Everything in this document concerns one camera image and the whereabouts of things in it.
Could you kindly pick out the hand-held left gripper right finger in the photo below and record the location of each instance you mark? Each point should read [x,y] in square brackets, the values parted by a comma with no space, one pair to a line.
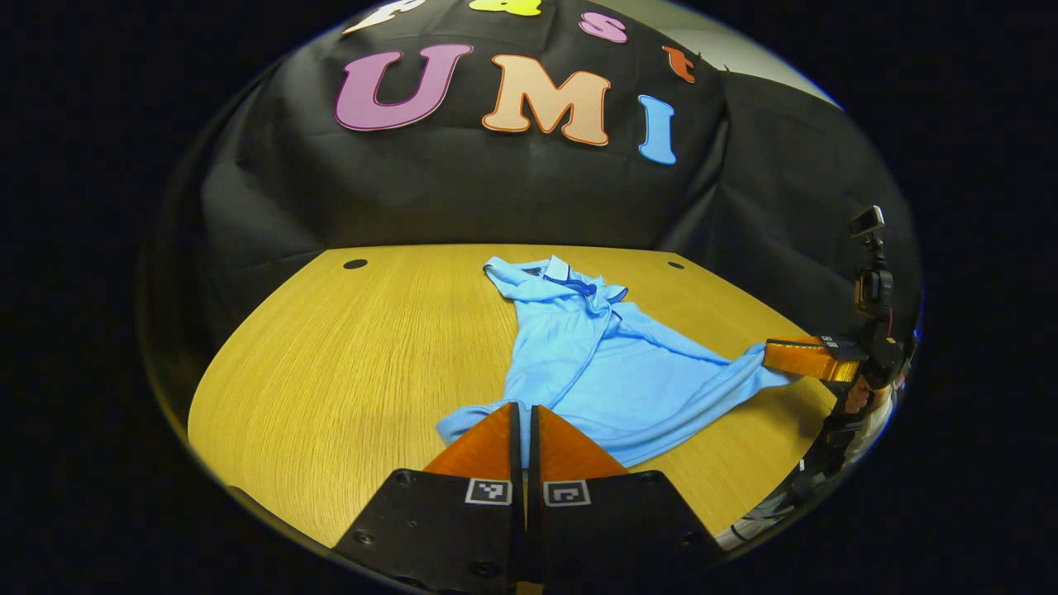
[562,454]

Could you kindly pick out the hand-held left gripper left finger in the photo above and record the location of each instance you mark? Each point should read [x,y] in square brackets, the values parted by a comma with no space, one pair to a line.
[496,454]

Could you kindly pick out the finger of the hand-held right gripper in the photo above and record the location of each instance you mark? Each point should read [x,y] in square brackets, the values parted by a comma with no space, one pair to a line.
[806,359]

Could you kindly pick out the light blue T-shirt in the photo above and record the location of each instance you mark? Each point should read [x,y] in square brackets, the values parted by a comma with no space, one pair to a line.
[595,372]

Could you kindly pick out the black backdrop cloth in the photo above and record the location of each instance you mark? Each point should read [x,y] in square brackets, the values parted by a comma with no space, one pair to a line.
[496,190]

